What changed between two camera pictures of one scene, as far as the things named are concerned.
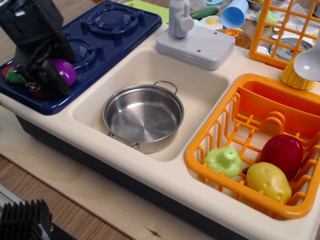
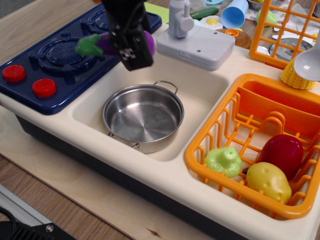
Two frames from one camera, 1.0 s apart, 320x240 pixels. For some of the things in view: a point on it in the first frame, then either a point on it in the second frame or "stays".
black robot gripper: x=26 y=21 -> x=130 y=32
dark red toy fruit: x=284 y=151 stays
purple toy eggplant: x=65 y=69 -> x=102 y=44
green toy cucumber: x=197 y=15 stays
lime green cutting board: x=162 y=11 stays
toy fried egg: x=212 y=22 stays
